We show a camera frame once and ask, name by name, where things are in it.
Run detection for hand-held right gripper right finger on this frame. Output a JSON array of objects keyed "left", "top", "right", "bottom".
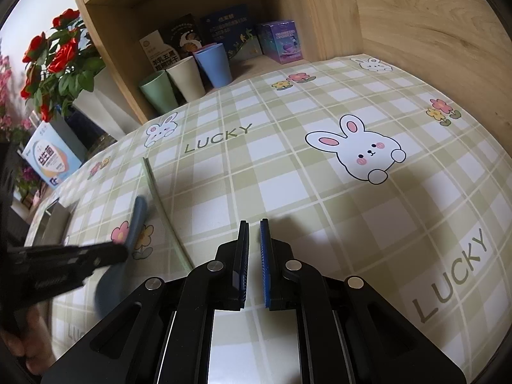
[{"left": 260, "top": 218, "right": 467, "bottom": 384}]

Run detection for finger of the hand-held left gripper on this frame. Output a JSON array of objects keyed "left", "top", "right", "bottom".
[{"left": 0, "top": 242, "right": 129, "bottom": 313}]

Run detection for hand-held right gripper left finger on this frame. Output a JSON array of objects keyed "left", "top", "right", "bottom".
[{"left": 40, "top": 220, "right": 251, "bottom": 384}]

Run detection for stainless steel utensil tray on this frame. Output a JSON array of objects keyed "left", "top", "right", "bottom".
[{"left": 24, "top": 202, "right": 79, "bottom": 249}]

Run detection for blue spoon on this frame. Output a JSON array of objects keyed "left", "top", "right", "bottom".
[{"left": 94, "top": 196, "right": 149, "bottom": 317}]

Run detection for green chopstick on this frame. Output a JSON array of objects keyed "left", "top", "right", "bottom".
[{"left": 142, "top": 158, "right": 193, "bottom": 269}]

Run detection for person's left hand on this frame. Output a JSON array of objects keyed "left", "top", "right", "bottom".
[{"left": 0, "top": 307, "right": 55, "bottom": 373}]

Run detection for pale blue round-print box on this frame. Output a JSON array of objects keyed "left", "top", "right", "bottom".
[{"left": 23, "top": 125, "right": 83, "bottom": 191}]

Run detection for checkered rabbit print tablecloth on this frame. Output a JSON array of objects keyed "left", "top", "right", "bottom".
[{"left": 24, "top": 54, "right": 505, "bottom": 384}]

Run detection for pink blossom plant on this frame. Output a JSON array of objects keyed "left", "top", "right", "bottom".
[{"left": 0, "top": 46, "right": 25, "bottom": 145}]

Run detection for navy box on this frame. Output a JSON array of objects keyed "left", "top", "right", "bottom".
[{"left": 66, "top": 106, "right": 105, "bottom": 145}]

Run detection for red roses in white pot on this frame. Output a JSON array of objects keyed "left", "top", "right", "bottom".
[{"left": 21, "top": 8, "right": 133, "bottom": 129}]

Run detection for green cup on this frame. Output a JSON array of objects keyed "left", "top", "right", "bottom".
[{"left": 139, "top": 69, "right": 179, "bottom": 115}]

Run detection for beige cup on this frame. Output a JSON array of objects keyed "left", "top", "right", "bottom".
[{"left": 165, "top": 55, "right": 207, "bottom": 103}]

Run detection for blue cup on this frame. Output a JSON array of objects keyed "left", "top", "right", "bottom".
[{"left": 193, "top": 43, "right": 233, "bottom": 89}]

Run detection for white and green box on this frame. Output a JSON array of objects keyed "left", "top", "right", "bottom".
[{"left": 139, "top": 31, "right": 169, "bottom": 73}]

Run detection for wooden shelf unit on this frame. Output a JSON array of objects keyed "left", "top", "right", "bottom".
[{"left": 70, "top": 0, "right": 364, "bottom": 125}]

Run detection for purple box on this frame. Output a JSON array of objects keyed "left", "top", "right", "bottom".
[{"left": 258, "top": 20, "right": 307, "bottom": 65}]

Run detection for dark blue box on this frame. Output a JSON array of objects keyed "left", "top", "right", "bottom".
[{"left": 199, "top": 4, "right": 263, "bottom": 62}]

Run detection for dark moon print box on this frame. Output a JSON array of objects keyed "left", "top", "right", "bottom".
[{"left": 162, "top": 13, "right": 203, "bottom": 59}]

